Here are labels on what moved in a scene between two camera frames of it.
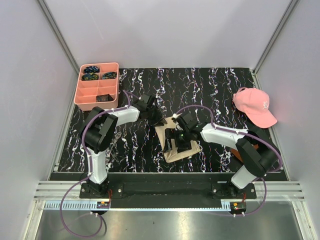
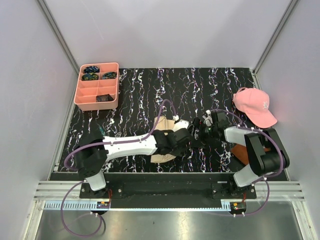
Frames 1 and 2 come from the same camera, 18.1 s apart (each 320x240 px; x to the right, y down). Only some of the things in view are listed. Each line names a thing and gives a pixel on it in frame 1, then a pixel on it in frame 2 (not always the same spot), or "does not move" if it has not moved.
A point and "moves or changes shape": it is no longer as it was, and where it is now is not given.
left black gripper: (160, 123) → (177, 153)
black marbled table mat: (206, 94) does not move
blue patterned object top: (91, 69) does not move
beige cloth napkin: (172, 154) moves or changes shape
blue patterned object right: (112, 75) does not move
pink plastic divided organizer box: (97, 85) does not move
